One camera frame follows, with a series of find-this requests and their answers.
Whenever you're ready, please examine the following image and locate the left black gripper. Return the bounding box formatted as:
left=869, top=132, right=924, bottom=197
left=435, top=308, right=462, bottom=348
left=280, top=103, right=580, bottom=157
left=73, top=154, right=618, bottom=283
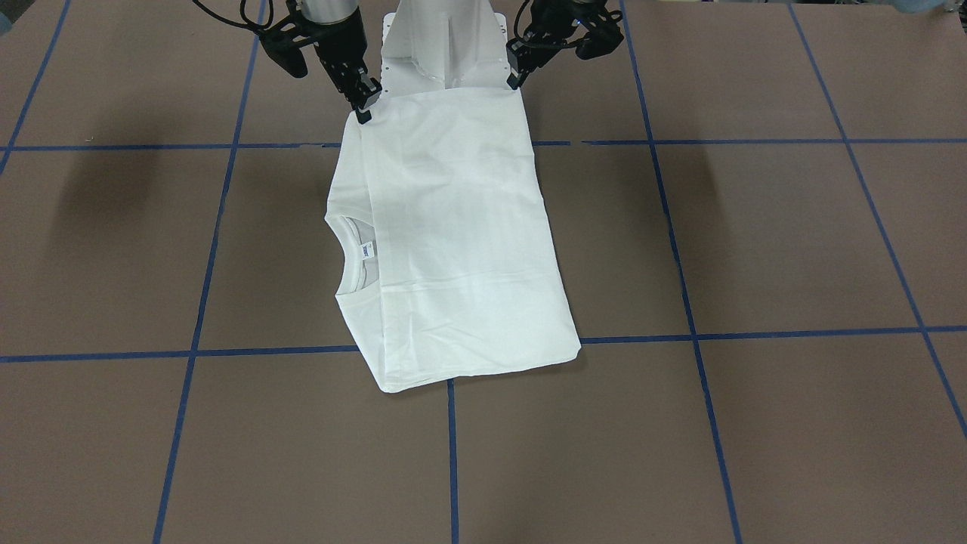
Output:
left=505, top=1, right=593, bottom=90

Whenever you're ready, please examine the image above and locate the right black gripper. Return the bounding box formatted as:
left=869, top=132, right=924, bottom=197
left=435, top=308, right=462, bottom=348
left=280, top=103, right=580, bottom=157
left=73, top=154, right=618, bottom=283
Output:
left=310, top=17, right=382, bottom=125

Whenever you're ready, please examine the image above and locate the white long-sleeve printed shirt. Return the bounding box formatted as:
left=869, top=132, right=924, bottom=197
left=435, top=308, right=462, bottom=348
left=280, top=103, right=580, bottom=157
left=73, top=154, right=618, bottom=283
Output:
left=325, top=88, right=580, bottom=394

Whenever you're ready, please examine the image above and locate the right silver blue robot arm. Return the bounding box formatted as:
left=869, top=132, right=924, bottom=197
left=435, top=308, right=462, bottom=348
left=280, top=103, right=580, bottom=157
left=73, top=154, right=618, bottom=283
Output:
left=301, top=1, right=382, bottom=125

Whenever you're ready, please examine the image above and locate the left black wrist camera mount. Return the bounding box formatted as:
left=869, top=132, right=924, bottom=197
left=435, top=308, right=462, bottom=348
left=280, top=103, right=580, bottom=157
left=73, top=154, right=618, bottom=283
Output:
left=573, top=1, right=625, bottom=60

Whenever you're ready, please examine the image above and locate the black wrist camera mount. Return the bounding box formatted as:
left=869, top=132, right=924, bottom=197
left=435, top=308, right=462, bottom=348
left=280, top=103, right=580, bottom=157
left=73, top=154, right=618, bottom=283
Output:
left=573, top=1, right=625, bottom=60
left=255, top=1, right=319, bottom=79

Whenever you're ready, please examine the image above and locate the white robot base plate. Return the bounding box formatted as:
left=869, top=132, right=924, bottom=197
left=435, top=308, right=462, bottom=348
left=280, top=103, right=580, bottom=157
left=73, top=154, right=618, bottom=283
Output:
left=381, top=1, right=510, bottom=97

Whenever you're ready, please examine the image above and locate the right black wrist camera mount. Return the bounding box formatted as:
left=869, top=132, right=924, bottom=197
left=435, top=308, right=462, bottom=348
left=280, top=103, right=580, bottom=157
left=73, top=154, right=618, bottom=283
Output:
left=255, top=1, right=319, bottom=79

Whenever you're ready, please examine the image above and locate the black braided cable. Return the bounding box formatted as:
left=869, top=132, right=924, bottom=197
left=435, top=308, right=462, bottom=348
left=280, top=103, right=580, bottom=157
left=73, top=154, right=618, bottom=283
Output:
left=193, top=0, right=273, bottom=32

